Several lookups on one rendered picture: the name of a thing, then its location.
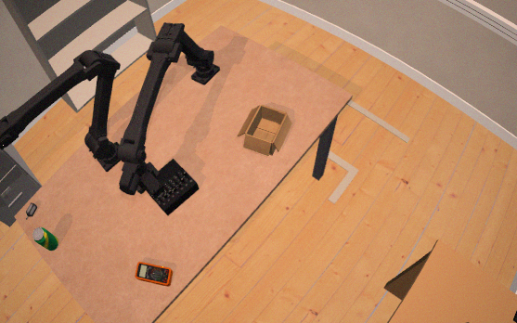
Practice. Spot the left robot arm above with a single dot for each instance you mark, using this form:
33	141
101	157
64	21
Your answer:
168	48

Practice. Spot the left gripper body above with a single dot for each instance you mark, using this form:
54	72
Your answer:
139	189

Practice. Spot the brown cardboard box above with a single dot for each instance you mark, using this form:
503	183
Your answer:
263	122

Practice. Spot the orange digital multimeter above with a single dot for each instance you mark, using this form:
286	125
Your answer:
154	274

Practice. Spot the black lighting desk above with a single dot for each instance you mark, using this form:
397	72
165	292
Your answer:
176	190

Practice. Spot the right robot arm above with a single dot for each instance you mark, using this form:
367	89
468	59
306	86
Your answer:
16	121

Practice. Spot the green drink can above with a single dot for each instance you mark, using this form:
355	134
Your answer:
45	238

